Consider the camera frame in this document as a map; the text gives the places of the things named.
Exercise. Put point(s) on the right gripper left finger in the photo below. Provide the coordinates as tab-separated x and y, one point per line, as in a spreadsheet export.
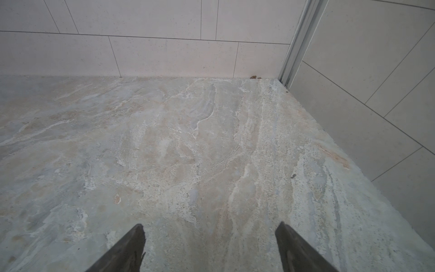
125	256

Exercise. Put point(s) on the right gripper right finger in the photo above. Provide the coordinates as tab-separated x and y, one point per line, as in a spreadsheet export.
297	255

